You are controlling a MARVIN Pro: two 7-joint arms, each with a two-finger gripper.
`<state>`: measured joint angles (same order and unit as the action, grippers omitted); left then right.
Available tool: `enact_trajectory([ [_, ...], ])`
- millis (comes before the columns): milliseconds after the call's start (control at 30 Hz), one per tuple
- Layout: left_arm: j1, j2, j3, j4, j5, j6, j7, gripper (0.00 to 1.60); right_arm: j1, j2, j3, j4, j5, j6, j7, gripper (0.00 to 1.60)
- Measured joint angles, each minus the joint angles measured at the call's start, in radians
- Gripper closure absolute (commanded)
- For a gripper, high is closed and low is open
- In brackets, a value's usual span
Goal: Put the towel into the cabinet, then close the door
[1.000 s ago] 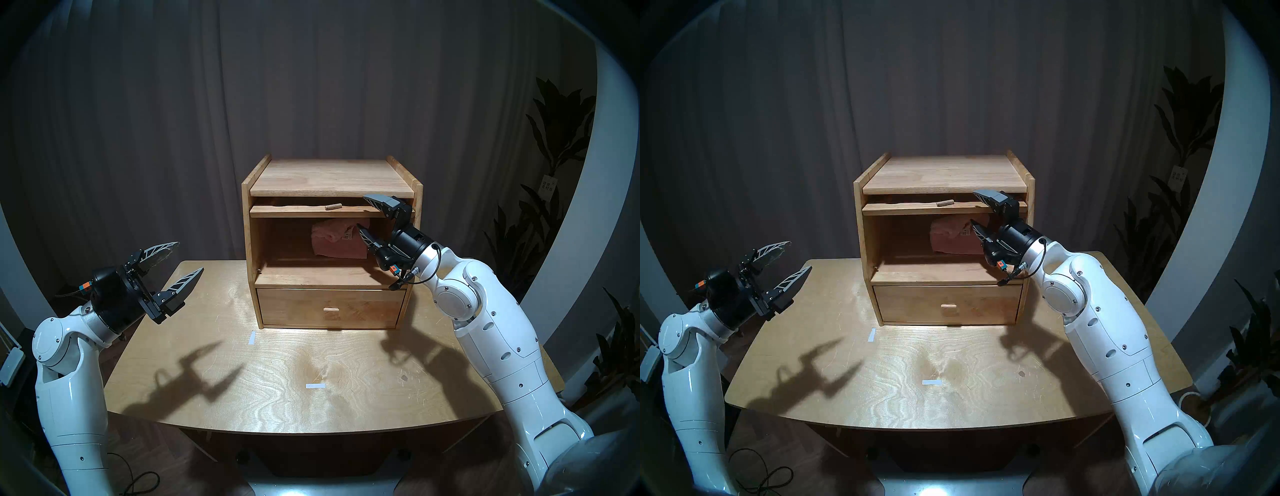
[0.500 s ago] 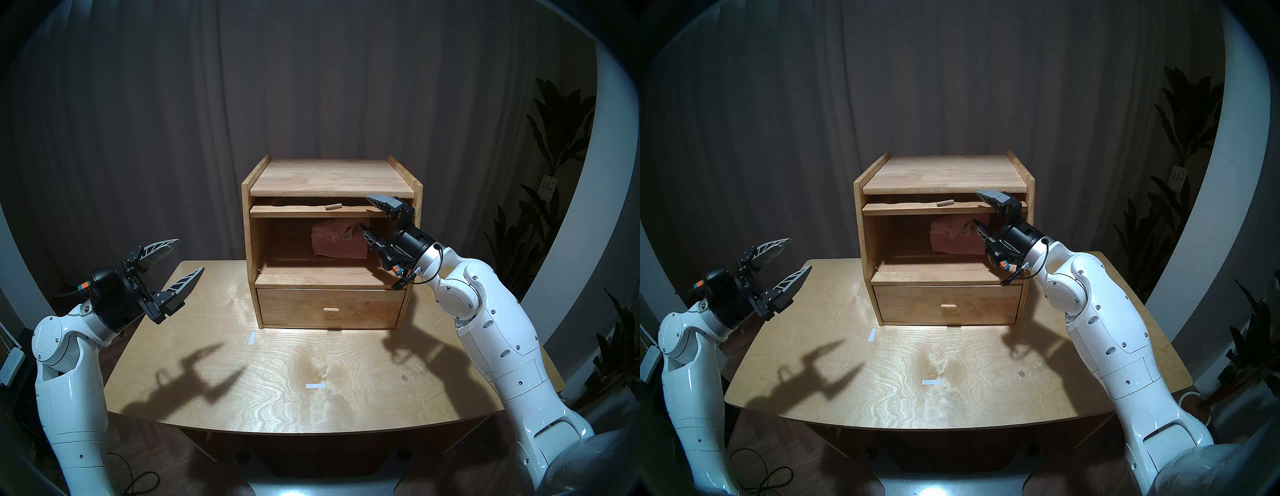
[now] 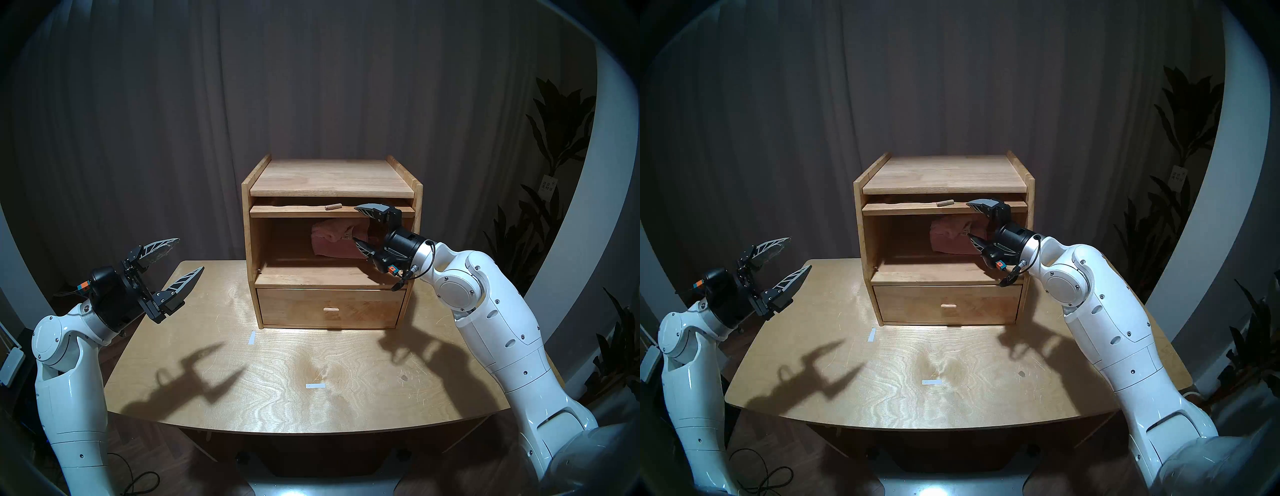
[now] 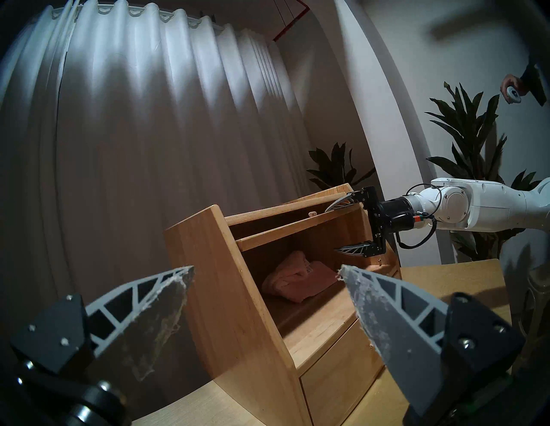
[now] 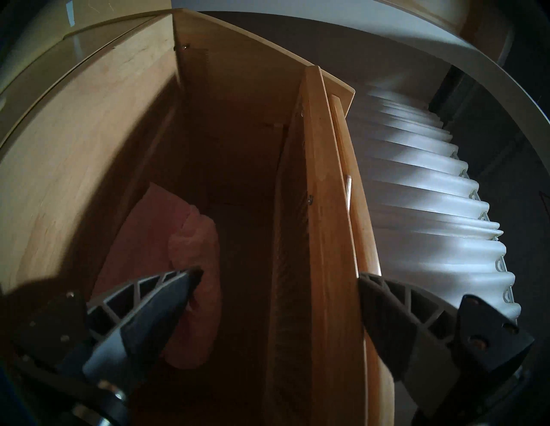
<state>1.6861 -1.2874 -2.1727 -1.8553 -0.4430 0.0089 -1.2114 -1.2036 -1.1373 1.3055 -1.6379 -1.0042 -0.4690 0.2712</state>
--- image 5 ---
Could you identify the white curved arch panel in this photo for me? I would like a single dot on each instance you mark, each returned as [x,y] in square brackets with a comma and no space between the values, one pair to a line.
[429,38]

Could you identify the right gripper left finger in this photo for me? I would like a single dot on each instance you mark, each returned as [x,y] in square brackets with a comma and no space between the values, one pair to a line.
[142,317]

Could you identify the wooden cabinet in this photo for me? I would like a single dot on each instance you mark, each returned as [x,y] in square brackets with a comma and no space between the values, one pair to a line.
[86,150]

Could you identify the pink towel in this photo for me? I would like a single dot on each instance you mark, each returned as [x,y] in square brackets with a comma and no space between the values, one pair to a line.
[142,240]

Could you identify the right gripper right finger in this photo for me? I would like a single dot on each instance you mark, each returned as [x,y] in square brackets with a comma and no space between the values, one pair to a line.
[399,335]

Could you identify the grey pleated curtain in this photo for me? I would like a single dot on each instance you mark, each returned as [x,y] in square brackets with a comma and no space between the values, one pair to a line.
[429,202]

